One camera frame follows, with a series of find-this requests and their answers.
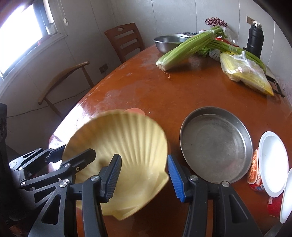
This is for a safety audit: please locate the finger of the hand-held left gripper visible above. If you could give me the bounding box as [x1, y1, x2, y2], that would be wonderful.
[19, 148, 97, 189]
[9, 145, 66, 178]

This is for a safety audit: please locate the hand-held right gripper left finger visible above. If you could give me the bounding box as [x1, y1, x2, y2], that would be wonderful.
[27, 154, 122, 237]

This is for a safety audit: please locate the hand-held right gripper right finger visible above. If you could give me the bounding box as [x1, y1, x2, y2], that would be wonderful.
[167, 154, 263, 237]

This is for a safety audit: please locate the yellow shell-shaped plate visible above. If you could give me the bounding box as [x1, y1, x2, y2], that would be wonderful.
[62, 109, 170, 221]

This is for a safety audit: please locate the white disposable bowl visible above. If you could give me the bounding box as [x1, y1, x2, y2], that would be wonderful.
[267, 168, 292, 224]
[247, 131, 290, 198]

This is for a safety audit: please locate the crumpled plastic wrap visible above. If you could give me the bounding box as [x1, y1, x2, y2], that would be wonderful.
[48, 133, 66, 151]

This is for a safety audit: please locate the round metal pan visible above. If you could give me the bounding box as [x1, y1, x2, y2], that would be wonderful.
[179, 107, 253, 184]

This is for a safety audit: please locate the light wooden chair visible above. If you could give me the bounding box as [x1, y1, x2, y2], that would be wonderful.
[38, 60, 95, 119]

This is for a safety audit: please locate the dark wooden slatted chair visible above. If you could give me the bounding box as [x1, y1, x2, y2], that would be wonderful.
[104, 22, 145, 64]

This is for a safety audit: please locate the window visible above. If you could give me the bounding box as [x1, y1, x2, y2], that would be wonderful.
[0, 0, 55, 75]

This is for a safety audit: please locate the bagged yellow corn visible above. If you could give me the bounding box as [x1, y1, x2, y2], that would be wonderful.
[219, 51, 274, 96]

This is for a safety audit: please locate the glass jar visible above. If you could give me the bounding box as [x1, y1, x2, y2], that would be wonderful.
[46, 23, 57, 36]

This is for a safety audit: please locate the celery bunch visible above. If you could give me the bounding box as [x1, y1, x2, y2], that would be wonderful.
[156, 26, 225, 71]

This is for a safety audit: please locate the white foam fruit net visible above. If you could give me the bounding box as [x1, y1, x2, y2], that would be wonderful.
[209, 49, 221, 61]

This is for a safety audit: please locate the stainless steel bowl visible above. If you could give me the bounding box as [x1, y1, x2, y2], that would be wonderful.
[153, 34, 190, 54]

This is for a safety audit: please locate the green vegetable stalk bunch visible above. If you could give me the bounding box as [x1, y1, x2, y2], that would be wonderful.
[198, 39, 267, 73]

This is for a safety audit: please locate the red food packaging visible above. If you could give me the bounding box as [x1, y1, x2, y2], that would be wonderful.
[214, 34, 238, 46]

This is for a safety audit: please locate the black thermos bottle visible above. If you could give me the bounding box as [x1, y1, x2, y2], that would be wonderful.
[246, 20, 264, 59]

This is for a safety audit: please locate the blind pull cord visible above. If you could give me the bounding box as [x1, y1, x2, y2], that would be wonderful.
[55, 0, 69, 25]

